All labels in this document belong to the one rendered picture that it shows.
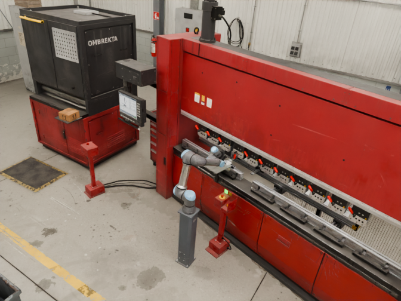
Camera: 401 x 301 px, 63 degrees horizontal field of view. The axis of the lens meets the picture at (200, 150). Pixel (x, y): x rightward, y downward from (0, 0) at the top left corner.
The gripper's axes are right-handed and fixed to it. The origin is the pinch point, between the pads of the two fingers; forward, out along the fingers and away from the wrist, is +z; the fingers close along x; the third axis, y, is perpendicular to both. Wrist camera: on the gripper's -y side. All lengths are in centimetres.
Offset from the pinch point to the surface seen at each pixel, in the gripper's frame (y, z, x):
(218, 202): -41.7, -0.7, -26.2
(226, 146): 16.8, -16.0, 1.5
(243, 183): -5.4, 12.9, -29.4
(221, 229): -63, 33, -31
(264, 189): 0, 7, -58
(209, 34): 99, -98, 55
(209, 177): -21.0, 13.9, 14.0
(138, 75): 19, -99, 105
